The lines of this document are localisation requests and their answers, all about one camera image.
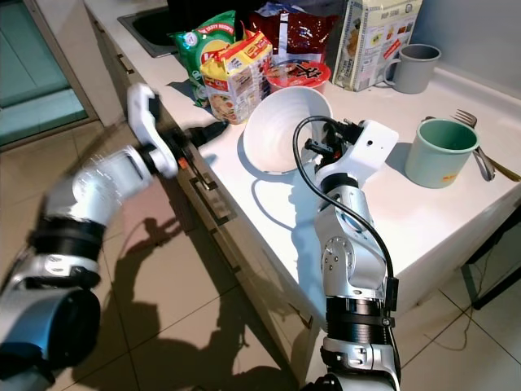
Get steel kitchen sink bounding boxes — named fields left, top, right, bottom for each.
left=118, top=7, right=182, bottom=58

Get green snack bag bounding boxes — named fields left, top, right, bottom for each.
left=169, top=10, right=237, bottom=105

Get sliding glass door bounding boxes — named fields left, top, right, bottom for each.
left=0, top=0, right=86, bottom=147

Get white ribbed bowl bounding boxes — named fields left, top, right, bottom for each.
left=242, top=85, right=334, bottom=175

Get dark red food bag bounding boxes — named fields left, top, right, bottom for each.
left=248, top=2, right=340, bottom=68

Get yellow instant noodle pack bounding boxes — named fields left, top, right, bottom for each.
left=199, top=30, right=274, bottom=125

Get cream printed food bag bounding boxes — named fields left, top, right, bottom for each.
left=334, top=0, right=424, bottom=92

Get pale green mug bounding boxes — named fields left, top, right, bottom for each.
left=405, top=118, right=481, bottom=190

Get silver fork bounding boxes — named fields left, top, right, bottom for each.
left=453, top=108, right=497, bottom=182

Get black metal rack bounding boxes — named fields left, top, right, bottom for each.
left=460, top=208, right=521, bottom=310

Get grey mug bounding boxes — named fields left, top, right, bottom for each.
left=381, top=42, right=442, bottom=95

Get gold metal utensil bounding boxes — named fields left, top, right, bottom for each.
left=488, top=159, right=521, bottom=182

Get white kitchen counter cabinet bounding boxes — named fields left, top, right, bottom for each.
left=85, top=0, right=521, bottom=384

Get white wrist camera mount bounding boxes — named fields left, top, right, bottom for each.
left=126, top=81, right=182, bottom=182
left=344, top=119, right=401, bottom=187

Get red instant noodle bowl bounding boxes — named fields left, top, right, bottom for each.
left=265, top=59, right=333, bottom=92

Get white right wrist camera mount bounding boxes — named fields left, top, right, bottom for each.
left=344, top=119, right=401, bottom=187

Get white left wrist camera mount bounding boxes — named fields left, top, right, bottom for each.
left=126, top=81, right=182, bottom=182

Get metal drawer handle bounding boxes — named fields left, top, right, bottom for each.
left=287, top=304, right=322, bottom=332
left=202, top=226, right=243, bottom=275
left=112, top=53, right=136, bottom=76
left=189, top=167, right=235, bottom=226

